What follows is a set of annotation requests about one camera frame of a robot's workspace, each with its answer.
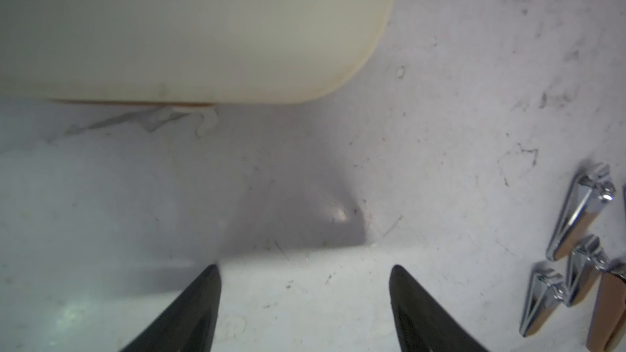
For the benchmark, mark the large brown nail clipper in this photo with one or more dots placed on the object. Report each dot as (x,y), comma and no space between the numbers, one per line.
(607,327)

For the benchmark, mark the small brown clipper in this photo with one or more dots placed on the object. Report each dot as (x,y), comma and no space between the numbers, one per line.
(590,192)
(585,264)
(546,291)

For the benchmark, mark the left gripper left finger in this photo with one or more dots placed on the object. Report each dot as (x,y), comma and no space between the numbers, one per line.
(189,322)

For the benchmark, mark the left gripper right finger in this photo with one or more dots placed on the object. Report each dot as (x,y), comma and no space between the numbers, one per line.
(421,323)

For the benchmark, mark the cream nail clipper case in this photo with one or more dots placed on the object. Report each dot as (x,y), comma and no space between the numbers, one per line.
(186,51)

